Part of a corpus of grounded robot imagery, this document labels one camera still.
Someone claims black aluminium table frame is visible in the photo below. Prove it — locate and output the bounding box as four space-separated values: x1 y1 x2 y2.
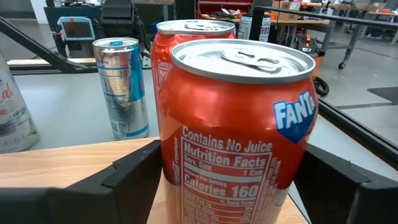
0 17 398 170

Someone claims wooden workbench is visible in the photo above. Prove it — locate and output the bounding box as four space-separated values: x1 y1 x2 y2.
198 12 364 71

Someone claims silver blue Red Bull can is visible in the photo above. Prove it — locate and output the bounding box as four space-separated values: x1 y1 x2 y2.
92 37 150 141

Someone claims blue-framed screen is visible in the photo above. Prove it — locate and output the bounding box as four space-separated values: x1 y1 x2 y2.
57 16 96 42

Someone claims cardboard box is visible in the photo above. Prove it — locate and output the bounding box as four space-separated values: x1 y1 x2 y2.
272 0 302 13

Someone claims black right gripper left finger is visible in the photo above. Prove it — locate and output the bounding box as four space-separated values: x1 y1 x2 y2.
0 140 162 224

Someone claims red Fanta soda can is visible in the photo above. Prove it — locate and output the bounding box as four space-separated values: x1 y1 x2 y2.
158 39 320 224
150 19 237 131

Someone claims white Celsius can blue print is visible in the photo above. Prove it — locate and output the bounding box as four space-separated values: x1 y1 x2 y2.
238 12 272 43

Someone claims orange shop vacuum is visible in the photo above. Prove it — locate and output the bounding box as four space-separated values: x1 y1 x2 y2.
294 32 330 97

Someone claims white Celsius can orange print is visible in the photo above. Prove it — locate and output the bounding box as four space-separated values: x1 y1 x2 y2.
0 51 40 154

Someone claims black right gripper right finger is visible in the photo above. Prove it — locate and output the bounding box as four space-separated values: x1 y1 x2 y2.
294 143 398 224

